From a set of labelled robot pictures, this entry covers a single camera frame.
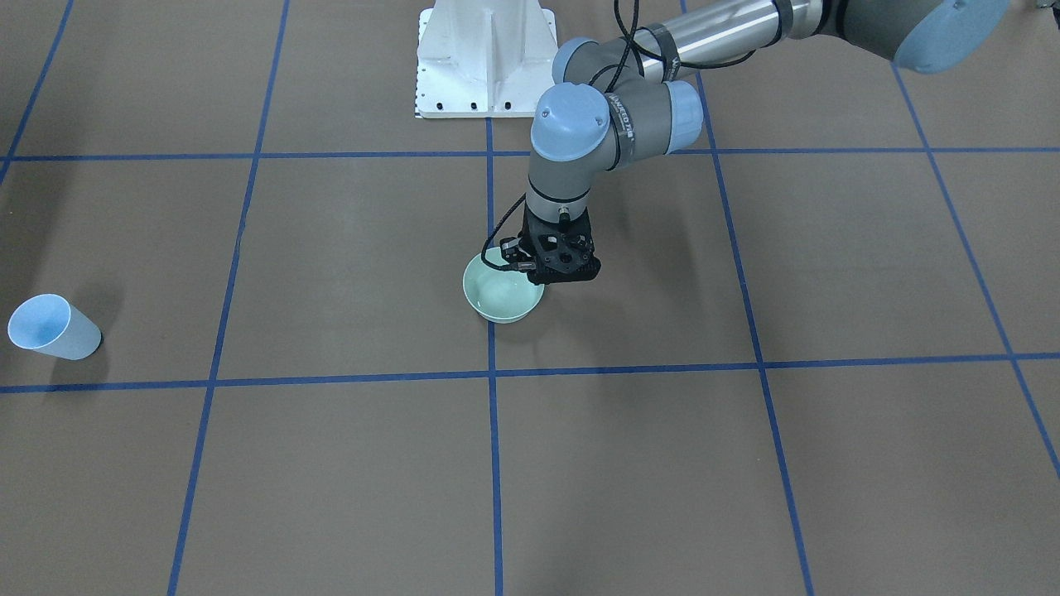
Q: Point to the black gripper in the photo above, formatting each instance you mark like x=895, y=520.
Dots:
x=510, y=249

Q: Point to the green ceramic bowl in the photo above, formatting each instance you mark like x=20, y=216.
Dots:
x=501, y=297

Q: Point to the light blue plastic cup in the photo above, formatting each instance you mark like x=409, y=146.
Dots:
x=51, y=325

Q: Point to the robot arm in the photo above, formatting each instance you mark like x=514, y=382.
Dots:
x=628, y=100

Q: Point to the white central pillar base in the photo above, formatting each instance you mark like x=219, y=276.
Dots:
x=484, y=59

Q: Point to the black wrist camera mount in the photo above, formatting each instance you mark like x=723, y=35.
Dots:
x=551, y=258

